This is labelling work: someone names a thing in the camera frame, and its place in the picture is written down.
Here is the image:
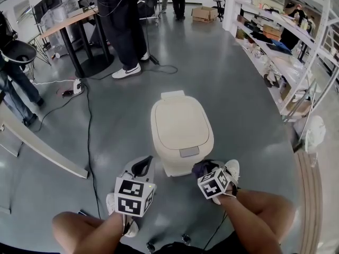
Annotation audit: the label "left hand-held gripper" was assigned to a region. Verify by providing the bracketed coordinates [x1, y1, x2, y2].
[114, 155, 157, 218]

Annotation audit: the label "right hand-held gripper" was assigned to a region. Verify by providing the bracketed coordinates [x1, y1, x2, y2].
[198, 160, 231, 201]

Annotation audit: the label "dark blue cloth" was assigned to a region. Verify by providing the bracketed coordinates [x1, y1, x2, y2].
[191, 159, 217, 178]

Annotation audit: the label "cream plastic trash bin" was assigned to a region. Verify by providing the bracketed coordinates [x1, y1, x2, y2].
[150, 90, 215, 177]

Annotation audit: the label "person's right forearm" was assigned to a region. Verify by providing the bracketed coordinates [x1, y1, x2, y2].
[219, 190, 281, 254]

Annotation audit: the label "person's left forearm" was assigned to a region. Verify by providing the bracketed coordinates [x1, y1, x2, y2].
[102, 212, 128, 254]

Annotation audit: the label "person's right white shoe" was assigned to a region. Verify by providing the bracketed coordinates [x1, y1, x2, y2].
[211, 159, 242, 205]

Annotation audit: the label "person's white shoe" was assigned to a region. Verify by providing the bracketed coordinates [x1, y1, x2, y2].
[105, 193, 140, 238]
[211, 159, 242, 205]

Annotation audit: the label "person's left white shoe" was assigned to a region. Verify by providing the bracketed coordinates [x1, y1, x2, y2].
[105, 193, 140, 238]

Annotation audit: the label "desk with white legs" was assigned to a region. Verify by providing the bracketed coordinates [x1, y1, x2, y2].
[0, 103, 89, 180]

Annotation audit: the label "person's right leg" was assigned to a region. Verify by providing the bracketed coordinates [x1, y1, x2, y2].
[238, 189, 297, 254]

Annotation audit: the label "person's leg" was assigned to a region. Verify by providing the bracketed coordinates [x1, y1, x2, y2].
[52, 212, 112, 254]
[238, 189, 297, 254]

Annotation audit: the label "person's black shorts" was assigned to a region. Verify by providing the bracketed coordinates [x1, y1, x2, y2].
[124, 241, 239, 254]

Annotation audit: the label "person's left leg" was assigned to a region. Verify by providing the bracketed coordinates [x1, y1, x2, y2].
[52, 212, 112, 254]

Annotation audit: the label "white plastic bag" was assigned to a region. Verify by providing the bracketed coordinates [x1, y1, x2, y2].
[292, 114, 327, 153]

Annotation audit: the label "dark slippers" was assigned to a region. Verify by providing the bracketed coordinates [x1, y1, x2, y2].
[263, 72, 281, 89]

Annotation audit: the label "wooden slat boards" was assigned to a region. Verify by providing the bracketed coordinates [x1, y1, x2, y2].
[293, 151, 324, 254]

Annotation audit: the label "white power strip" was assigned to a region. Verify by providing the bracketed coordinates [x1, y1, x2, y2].
[72, 78, 83, 95]

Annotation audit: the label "white low machine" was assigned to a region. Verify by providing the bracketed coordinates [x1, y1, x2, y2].
[51, 46, 70, 60]

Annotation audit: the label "white shelving rack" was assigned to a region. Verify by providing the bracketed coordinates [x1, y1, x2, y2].
[222, 0, 339, 123]

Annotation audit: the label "open cardboard box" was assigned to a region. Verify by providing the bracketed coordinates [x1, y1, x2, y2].
[191, 6, 219, 23]

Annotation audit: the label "black folding cart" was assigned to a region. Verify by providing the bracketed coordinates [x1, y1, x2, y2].
[137, 0, 162, 26]

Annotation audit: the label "black office chair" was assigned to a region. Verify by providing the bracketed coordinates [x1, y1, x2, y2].
[212, 0, 228, 21]

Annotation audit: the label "round wooden table black legs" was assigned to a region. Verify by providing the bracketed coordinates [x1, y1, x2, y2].
[39, 8, 115, 78]

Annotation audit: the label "plastic-wrapped silver machine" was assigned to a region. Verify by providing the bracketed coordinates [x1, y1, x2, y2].
[41, 0, 81, 49]

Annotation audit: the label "black monitor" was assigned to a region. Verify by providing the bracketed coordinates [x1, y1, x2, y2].
[33, 0, 64, 23]

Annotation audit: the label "long black floor cable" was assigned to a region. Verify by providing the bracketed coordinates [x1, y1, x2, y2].
[84, 83, 103, 220]

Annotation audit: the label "black adapter cable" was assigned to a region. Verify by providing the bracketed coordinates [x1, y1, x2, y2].
[86, 62, 179, 81]

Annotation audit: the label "white cable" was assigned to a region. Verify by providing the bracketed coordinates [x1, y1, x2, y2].
[30, 79, 75, 86]

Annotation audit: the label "folding table wire legs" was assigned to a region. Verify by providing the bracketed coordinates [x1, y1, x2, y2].
[28, 33, 53, 66]

